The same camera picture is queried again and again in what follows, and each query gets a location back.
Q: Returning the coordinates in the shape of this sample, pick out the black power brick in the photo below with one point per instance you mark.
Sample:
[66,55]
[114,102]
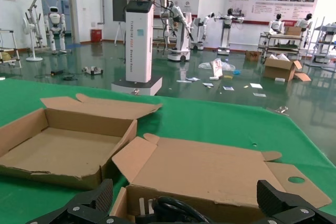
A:
[57,72]

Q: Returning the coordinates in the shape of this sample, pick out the green table cloth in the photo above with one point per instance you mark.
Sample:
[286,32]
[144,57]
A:
[210,119]

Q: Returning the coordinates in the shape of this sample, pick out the white wheeled robot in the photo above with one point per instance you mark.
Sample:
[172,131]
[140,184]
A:
[199,31]
[181,40]

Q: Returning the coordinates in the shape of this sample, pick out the clear plastic bag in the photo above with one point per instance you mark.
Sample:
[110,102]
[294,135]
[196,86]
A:
[228,66]

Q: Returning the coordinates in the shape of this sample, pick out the black display on stand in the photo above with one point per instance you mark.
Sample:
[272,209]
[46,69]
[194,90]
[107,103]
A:
[118,9]

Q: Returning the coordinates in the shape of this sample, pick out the white robot with outstretched arms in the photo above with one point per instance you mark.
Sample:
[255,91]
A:
[225,32]

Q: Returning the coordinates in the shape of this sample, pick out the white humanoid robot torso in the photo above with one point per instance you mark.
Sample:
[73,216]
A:
[304,23]
[277,26]

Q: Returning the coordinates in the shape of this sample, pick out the white paper sheet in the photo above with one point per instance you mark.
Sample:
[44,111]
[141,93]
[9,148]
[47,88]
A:
[259,94]
[256,85]

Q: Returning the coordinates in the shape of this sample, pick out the closed cardboard box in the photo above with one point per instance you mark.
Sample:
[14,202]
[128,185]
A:
[292,31]

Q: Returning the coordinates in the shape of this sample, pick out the small white carton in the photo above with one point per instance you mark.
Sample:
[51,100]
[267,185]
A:
[279,80]

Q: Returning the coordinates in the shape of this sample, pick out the long white blue leaflet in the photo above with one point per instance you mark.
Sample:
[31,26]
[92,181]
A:
[187,80]

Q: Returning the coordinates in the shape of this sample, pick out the small printed cardboard box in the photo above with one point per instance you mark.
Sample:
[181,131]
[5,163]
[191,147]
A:
[252,56]

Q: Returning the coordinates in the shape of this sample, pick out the red bin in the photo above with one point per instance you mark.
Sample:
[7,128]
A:
[96,35]

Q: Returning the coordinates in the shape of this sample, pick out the glass doorway grey frame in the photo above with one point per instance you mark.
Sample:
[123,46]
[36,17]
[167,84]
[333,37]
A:
[65,11]

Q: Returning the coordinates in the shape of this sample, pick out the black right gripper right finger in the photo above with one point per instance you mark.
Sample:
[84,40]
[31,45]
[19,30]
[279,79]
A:
[288,207]

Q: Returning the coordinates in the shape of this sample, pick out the white standing fan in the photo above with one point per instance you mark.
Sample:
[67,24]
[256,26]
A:
[26,26]

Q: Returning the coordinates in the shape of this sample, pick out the large open cardboard box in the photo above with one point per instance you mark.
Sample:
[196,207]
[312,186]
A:
[275,70]

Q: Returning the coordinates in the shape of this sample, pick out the torn-edged brown cardboard box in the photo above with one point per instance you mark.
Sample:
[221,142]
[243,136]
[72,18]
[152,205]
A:
[65,150]

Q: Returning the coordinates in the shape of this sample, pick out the white carton red print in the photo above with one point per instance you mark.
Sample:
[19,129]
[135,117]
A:
[217,69]

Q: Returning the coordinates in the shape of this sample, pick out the blue glove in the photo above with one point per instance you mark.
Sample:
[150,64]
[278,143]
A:
[236,72]

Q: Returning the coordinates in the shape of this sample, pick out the white device with wheels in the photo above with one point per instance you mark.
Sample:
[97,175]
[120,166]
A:
[93,70]

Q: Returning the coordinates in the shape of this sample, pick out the grey metal shelf rack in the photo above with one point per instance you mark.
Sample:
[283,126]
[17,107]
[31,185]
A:
[322,58]

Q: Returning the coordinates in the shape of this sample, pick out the blue printed leaflet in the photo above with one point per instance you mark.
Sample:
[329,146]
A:
[228,87]

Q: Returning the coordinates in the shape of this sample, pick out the metal frame work trolley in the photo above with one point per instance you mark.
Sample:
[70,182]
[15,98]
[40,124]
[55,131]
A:
[278,36]

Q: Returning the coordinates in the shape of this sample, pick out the wide wall info poster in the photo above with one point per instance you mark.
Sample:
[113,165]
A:
[262,3]

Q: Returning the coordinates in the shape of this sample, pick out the white gantry frame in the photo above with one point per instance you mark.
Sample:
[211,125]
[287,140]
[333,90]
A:
[33,3]

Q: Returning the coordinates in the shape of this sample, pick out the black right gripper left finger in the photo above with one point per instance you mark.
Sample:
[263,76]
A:
[86,208]

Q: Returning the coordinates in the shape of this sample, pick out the white walking humanoid robot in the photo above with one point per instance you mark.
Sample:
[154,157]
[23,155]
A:
[55,19]

